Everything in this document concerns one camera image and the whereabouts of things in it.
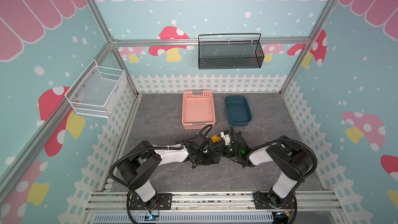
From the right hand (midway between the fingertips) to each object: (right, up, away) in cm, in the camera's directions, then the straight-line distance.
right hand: (209, 149), depth 88 cm
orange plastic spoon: (+3, +5, +7) cm, 9 cm away
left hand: (+1, -8, -2) cm, 9 cm away
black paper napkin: (-1, -2, -10) cm, 10 cm away
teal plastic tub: (+22, +21, +24) cm, 39 cm away
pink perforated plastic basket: (-8, +22, +24) cm, 34 cm away
